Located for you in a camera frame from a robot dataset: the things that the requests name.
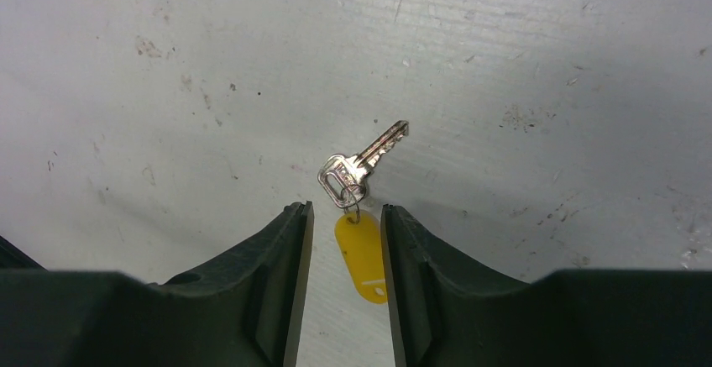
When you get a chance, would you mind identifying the key with yellow tag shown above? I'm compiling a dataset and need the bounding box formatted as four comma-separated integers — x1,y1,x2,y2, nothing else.
317,120,409,304

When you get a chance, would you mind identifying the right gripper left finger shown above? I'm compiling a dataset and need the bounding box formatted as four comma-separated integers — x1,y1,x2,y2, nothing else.
1,202,314,366

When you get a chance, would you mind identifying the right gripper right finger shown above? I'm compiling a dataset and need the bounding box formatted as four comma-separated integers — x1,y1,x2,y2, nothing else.
381,205,711,366

